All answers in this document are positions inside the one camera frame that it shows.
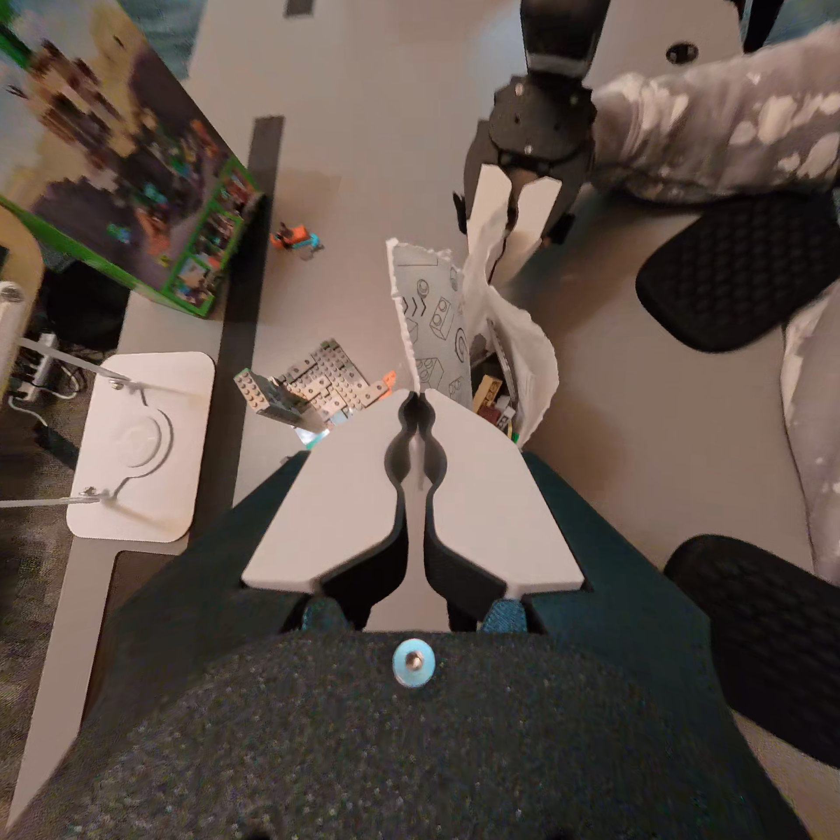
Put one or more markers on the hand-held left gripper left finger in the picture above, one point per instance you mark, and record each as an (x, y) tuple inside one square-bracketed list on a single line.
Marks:
[(328, 512)]

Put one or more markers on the torn white printed paper bag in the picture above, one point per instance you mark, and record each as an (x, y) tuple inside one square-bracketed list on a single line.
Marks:
[(531, 354)]

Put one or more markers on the white power strip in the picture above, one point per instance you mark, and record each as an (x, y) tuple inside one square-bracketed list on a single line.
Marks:
[(39, 367)]

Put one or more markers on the black mesh armrest pad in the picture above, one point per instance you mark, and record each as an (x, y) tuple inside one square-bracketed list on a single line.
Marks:
[(735, 275), (768, 643)]

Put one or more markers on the green lego set box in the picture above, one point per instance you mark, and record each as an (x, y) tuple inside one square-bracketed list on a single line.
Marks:
[(131, 164)]

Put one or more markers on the partly built grey lego model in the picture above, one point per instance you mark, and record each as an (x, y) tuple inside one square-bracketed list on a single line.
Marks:
[(334, 377)]

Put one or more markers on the pile of mixed lego pieces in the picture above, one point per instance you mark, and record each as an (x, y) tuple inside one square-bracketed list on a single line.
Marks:
[(489, 394)]

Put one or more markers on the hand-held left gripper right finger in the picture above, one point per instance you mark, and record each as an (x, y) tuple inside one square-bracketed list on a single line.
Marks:
[(499, 512)]

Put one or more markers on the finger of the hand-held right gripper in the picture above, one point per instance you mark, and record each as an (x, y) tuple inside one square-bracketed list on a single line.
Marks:
[(538, 207), (493, 193)]

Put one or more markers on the white stand with wooden board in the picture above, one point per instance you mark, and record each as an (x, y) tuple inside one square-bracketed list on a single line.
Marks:
[(144, 426)]

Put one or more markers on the grey splattered hoodie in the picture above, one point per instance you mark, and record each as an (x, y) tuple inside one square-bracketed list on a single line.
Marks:
[(814, 426)]

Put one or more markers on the small orange lego figure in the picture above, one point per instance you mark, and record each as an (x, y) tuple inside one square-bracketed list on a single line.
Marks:
[(295, 239)]

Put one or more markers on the person's right forearm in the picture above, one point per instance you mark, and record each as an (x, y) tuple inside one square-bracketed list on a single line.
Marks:
[(709, 124)]

